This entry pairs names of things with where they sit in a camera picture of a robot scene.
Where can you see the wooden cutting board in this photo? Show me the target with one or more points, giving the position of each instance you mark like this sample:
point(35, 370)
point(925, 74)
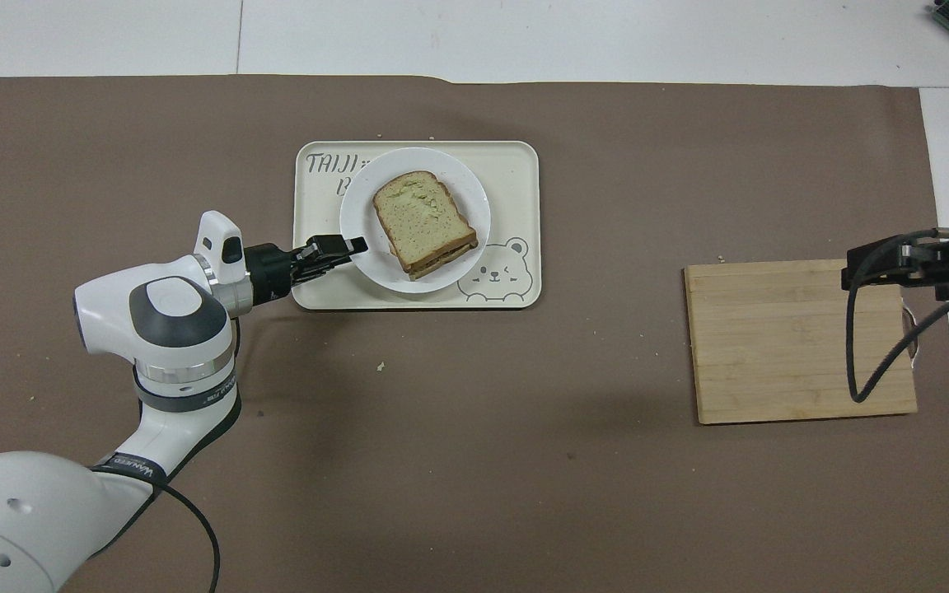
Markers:
point(771, 346)

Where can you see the brown bread sandwich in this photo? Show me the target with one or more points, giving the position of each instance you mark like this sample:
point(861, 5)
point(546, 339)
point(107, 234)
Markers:
point(421, 218)

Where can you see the white round plate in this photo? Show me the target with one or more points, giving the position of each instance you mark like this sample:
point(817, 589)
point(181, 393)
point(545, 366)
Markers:
point(359, 206)

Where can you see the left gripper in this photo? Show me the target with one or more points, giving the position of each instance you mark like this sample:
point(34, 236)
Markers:
point(267, 272)

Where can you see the cream tray with bear drawing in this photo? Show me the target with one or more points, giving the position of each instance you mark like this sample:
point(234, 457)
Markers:
point(516, 189)

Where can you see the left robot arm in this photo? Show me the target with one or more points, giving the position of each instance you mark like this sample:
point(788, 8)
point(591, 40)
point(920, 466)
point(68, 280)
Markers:
point(112, 313)

